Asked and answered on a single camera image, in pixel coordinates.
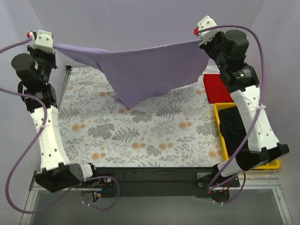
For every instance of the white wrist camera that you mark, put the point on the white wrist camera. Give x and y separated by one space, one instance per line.
205 29
42 40

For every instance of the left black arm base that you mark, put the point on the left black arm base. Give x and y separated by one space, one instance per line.
102 182

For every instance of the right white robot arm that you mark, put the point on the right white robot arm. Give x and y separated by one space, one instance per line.
228 51

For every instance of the lavender t shirt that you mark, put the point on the lavender t shirt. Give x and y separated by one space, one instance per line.
140 74

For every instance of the black clothes pile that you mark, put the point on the black clothes pile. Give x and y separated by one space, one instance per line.
231 128

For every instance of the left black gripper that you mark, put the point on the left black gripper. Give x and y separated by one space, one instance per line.
47 58

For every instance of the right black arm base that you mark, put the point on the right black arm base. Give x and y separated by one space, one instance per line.
203 179

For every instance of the floral patterned table mat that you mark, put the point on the floral patterned table mat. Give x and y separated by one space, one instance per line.
140 131

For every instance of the yellow plastic tray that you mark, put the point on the yellow plastic tray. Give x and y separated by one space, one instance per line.
217 107

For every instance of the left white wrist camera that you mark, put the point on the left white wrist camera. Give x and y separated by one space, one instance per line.
42 40

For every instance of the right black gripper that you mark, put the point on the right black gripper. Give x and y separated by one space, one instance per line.
211 47

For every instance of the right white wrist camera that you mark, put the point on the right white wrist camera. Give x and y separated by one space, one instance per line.
205 29

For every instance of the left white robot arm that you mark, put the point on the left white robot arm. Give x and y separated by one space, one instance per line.
56 172

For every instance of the folded red t shirt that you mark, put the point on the folded red t shirt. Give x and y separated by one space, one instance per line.
216 91

